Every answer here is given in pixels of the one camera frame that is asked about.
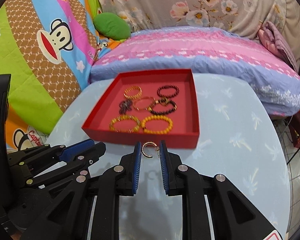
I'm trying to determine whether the dark red beaded bracelet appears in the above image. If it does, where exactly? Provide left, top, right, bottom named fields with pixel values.
left=156, top=84, right=180, bottom=99

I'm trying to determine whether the red shallow box tray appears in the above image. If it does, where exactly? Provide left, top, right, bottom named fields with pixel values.
left=82, top=69, right=200, bottom=149

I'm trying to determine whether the black beaded bracelet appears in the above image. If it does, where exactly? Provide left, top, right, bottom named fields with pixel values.
left=149, top=99, right=178, bottom=116

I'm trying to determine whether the green plush cushion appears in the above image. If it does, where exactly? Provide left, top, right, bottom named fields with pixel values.
left=93, top=12, right=131, bottom=40

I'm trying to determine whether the yellow beaded bracelet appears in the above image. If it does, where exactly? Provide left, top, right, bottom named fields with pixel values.
left=141, top=115, right=174, bottom=135

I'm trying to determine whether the amber beaded bracelet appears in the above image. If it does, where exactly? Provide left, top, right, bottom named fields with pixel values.
left=109, top=114, right=141, bottom=133

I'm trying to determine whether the small rose gold ring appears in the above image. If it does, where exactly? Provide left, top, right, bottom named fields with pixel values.
left=141, top=141, right=161, bottom=159

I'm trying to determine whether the purple folded cloth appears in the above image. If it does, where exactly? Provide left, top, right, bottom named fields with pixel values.
left=257, top=22, right=299, bottom=72

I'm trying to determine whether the thin gold bangle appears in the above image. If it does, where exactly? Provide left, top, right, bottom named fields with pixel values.
left=133, top=96, right=155, bottom=111

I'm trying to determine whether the grey floral bedsheet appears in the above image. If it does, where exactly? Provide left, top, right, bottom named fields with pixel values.
left=97, top=0, right=300, bottom=63

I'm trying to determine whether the dark crumpled bead bracelet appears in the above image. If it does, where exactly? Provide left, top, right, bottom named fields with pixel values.
left=118, top=99, right=134, bottom=116

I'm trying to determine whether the cartoon monkey colourful blanket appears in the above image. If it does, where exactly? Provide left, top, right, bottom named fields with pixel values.
left=0, top=0, right=119, bottom=153

